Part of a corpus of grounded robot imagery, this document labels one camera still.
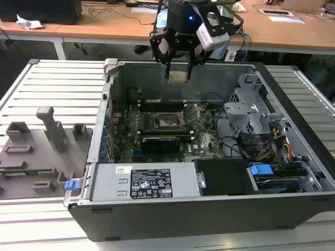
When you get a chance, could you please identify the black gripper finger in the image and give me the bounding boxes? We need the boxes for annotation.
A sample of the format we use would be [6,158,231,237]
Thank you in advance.
[149,27,175,79]
[186,43,210,80]

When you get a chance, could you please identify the silver CPU plate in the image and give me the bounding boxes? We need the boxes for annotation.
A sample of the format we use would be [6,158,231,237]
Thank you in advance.
[168,70,189,84]

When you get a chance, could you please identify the thin wire locking lever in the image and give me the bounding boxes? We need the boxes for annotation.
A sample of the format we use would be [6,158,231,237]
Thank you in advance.
[146,98,158,117]

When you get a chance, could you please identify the metal socket cover frame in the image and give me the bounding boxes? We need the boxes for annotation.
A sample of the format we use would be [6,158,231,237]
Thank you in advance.
[177,102,208,126]

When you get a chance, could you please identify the CPU socket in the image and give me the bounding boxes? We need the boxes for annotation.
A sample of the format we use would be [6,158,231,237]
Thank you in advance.
[153,112,189,133]

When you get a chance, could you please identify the white paper strip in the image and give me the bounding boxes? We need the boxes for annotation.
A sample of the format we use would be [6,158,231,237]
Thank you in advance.
[131,7,159,14]

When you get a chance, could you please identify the black RAM stick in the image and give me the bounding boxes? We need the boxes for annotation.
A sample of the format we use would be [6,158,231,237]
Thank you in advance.
[139,100,184,107]

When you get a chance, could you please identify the wooden desk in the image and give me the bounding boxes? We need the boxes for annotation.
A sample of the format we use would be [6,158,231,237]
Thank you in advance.
[230,0,335,55]
[0,0,168,61]

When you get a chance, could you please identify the silver metal drive cage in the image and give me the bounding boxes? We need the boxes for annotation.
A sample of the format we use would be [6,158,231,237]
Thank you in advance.
[224,73,292,137]

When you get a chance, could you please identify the green motherboard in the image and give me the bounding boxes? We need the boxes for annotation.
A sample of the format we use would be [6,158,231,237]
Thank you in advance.
[111,103,228,164]

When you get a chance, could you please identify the white framed tablet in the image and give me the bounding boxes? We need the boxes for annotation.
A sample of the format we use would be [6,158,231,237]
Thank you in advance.
[261,9,294,16]

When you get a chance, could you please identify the white paper sheet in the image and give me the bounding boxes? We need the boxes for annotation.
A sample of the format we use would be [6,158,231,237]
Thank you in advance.
[268,15,306,25]

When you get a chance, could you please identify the black graphics card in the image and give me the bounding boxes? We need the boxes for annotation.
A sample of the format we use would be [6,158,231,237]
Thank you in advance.
[141,135,181,154]

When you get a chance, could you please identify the grey laptop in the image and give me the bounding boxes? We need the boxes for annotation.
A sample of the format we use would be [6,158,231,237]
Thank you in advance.
[281,0,326,14]

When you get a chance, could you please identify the black plastic shroud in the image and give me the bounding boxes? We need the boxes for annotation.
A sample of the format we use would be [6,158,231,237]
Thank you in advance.
[195,158,260,197]

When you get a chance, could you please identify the black computer box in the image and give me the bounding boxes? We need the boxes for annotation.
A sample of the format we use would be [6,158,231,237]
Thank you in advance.
[0,0,83,26]

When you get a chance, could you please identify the blue disk carrier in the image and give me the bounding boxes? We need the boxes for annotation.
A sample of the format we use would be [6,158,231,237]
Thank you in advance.
[250,163,273,182]

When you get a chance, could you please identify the crumpled white paper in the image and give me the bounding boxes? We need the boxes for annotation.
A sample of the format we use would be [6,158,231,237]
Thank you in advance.
[16,14,44,31]

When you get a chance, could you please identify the grey power supply unit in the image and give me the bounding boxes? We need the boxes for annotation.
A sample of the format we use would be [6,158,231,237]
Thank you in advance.
[90,162,201,202]

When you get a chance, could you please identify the hard disk drive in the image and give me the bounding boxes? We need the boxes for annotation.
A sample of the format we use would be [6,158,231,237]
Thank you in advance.
[255,175,307,195]

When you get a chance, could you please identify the blue case latch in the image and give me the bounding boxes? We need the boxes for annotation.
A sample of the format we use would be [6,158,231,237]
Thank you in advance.
[64,179,79,192]

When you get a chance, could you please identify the grey parts rack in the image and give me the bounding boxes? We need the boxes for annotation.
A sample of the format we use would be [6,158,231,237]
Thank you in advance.
[0,106,94,201]

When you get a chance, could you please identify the black open PC case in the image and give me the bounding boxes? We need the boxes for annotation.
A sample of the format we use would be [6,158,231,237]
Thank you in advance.
[63,58,335,243]

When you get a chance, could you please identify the green RAM stick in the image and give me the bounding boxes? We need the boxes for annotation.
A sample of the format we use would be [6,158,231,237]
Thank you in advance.
[0,168,53,175]

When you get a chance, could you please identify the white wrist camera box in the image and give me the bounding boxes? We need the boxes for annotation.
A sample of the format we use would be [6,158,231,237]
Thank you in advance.
[196,22,231,52]

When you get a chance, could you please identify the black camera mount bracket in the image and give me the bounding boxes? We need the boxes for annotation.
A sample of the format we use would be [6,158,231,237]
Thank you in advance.
[196,4,244,37]

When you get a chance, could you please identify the blue cable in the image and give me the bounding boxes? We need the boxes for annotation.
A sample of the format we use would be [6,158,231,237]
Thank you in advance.
[236,28,252,53]

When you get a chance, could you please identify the grey case handle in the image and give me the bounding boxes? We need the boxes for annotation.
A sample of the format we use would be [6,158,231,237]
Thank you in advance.
[103,58,120,77]

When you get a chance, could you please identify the black cable bundle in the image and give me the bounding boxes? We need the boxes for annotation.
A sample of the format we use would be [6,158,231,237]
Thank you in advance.
[214,108,264,161]

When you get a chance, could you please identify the yellow red power wires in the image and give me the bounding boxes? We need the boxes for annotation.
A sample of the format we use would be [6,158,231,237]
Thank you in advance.
[258,127,293,161]

